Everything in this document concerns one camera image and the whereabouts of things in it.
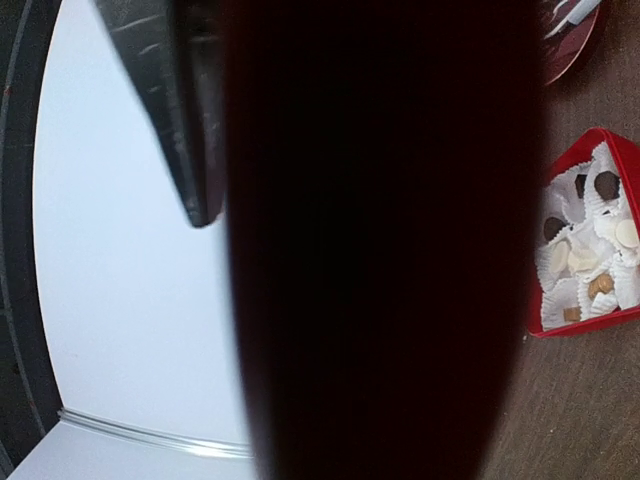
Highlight red square box lid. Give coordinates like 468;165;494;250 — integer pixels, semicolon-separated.
223;1;544;479

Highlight white handled serving tongs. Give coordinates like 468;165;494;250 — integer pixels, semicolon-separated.
545;0;600;39

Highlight dark round chocolate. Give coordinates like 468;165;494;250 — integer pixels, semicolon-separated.
594;171;620;201

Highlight dark red round tray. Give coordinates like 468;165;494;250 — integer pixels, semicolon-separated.
538;0;601;86

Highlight white round chocolate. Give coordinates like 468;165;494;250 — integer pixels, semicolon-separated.
615;219;639;249

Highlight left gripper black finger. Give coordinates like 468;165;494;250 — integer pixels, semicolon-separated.
96;0;225;228

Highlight tan chocolate in box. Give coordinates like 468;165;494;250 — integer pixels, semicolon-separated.
563;306;581;323

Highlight tan ridged chocolate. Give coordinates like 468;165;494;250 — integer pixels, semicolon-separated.
588;273;614;300

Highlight red square chocolate box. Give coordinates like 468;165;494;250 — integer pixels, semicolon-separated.
527;128;639;337

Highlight white oval chocolate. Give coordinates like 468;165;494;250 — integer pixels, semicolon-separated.
549;240;571;274

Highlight dark square chocolate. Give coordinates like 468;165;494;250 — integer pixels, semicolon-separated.
542;216;566;242

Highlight left aluminium frame post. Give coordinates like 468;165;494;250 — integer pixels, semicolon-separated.
58;408;253;459

